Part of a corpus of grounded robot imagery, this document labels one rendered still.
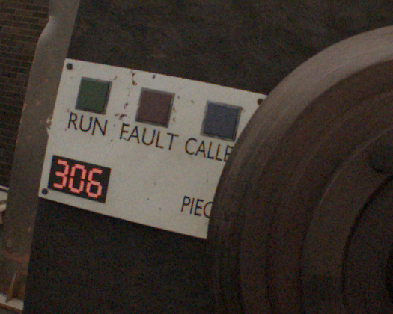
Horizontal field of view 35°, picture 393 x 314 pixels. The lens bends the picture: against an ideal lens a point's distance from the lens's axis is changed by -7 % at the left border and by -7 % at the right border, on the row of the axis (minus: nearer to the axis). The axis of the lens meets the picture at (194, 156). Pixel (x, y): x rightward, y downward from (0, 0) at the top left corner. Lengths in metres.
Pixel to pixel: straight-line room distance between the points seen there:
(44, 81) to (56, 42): 0.22
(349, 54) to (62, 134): 0.38
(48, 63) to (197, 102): 2.71
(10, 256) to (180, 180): 2.85
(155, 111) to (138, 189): 0.09
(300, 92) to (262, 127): 0.05
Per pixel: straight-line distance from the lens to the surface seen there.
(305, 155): 0.60
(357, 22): 0.80
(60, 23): 3.47
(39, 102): 3.45
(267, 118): 0.63
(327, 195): 0.55
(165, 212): 0.78
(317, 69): 0.63
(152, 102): 0.78
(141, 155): 0.79
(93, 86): 0.80
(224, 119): 0.76
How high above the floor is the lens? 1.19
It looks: 3 degrees down
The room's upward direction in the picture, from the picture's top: 12 degrees clockwise
